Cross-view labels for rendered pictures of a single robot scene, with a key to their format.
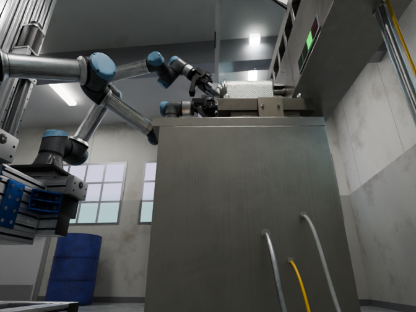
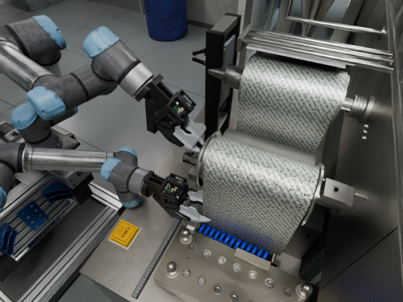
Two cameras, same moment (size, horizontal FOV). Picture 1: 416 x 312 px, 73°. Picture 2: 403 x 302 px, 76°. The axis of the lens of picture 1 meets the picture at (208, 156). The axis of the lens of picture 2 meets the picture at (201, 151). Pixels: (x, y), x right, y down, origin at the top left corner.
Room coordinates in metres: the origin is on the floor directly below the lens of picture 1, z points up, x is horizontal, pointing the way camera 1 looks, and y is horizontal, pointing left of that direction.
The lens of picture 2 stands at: (0.85, -0.24, 1.74)
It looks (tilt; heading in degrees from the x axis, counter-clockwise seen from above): 48 degrees down; 24
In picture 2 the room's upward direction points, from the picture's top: straight up
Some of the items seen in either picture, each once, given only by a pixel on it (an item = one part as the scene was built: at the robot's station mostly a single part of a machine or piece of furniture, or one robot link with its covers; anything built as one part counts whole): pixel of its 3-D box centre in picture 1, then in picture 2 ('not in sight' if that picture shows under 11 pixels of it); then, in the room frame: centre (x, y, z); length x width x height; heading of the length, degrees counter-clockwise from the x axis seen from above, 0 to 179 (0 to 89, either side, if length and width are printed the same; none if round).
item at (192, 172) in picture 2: not in sight; (200, 186); (1.28, -0.04, 1.05); 0.06 x 0.05 x 0.31; 89
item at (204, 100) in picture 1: (203, 107); (165, 190); (1.19, 0.02, 1.12); 0.12 x 0.08 x 0.09; 89
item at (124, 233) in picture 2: not in sight; (124, 233); (1.09, 0.15, 0.91); 0.07 x 0.07 x 0.02; 89
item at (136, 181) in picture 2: (187, 109); (143, 181); (1.19, 0.10, 1.11); 0.08 x 0.05 x 0.08; 179
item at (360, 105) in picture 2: not in sight; (352, 105); (1.49, -0.38, 1.34); 0.07 x 0.07 x 0.07; 89
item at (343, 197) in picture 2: (278, 87); (337, 192); (1.24, -0.38, 1.28); 0.06 x 0.05 x 0.02; 89
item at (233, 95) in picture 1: (251, 107); (243, 222); (1.18, -0.21, 1.12); 0.23 x 0.01 x 0.18; 89
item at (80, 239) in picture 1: (75, 268); (165, 0); (4.41, 1.94, 0.47); 0.65 x 0.63 x 0.95; 174
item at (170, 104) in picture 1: (171, 109); (121, 174); (1.19, 0.18, 1.11); 0.11 x 0.08 x 0.09; 89
